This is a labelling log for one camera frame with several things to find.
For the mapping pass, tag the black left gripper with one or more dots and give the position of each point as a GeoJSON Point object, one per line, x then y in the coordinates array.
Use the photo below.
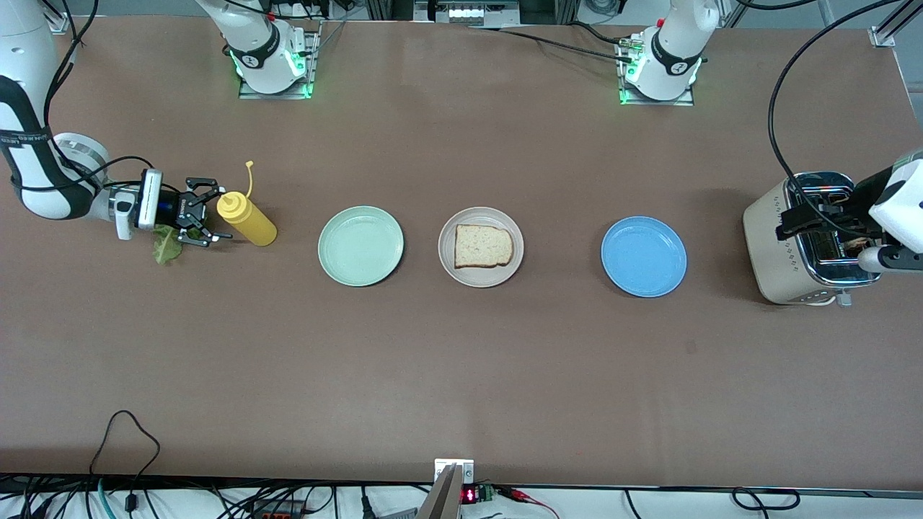
{"type": "Point", "coordinates": [853, 204]}

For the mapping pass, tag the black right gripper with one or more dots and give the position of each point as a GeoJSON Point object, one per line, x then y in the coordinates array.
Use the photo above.
{"type": "Point", "coordinates": [171, 210]}

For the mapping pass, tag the brown bread slice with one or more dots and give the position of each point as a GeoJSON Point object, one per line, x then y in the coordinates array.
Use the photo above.
{"type": "Point", "coordinates": [849, 244]}
{"type": "Point", "coordinates": [483, 246]}

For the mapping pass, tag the green lettuce leaf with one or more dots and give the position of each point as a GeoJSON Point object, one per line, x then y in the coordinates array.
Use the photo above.
{"type": "Point", "coordinates": [166, 249]}

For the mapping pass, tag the yellow squeeze bottle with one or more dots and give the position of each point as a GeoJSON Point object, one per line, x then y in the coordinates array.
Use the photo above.
{"type": "Point", "coordinates": [252, 227]}

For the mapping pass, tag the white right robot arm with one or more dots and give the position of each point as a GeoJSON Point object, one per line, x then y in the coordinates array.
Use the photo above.
{"type": "Point", "coordinates": [263, 50]}

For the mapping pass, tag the green plate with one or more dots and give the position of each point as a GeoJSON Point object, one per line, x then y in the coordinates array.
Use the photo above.
{"type": "Point", "coordinates": [360, 246]}

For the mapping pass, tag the blue plate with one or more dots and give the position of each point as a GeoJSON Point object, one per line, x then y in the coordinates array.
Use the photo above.
{"type": "Point", "coordinates": [644, 256]}

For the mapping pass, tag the beige plate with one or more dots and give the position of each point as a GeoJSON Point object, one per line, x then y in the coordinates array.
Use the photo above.
{"type": "Point", "coordinates": [454, 270]}

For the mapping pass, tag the beige toaster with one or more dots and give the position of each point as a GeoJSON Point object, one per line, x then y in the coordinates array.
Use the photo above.
{"type": "Point", "coordinates": [771, 245]}

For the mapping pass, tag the grey control box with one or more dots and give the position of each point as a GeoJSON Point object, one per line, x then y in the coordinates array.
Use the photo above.
{"type": "Point", "coordinates": [469, 13]}

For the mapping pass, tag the red LED display module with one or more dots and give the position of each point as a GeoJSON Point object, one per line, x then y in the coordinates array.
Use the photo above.
{"type": "Point", "coordinates": [476, 495]}

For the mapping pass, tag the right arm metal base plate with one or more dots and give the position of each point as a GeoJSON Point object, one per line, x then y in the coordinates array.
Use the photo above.
{"type": "Point", "coordinates": [312, 65]}

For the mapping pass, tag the metal corner bracket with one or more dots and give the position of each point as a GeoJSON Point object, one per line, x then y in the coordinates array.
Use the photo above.
{"type": "Point", "coordinates": [63, 27]}
{"type": "Point", "coordinates": [882, 36]}

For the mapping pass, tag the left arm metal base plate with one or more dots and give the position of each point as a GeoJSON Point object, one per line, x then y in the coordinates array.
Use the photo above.
{"type": "Point", "coordinates": [670, 103]}

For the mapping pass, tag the aluminum frame profile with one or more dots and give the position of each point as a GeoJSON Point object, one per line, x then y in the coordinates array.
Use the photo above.
{"type": "Point", "coordinates": [901, 16]}

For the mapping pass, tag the small metal mounting bracket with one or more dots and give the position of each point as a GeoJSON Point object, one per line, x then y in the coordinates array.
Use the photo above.
{"type": "Point", "coordinates": [454, 467]}

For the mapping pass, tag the aluminum camera post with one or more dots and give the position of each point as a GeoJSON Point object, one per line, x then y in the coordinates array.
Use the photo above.
{"type": "Point", "coordinates": [441, 501]}

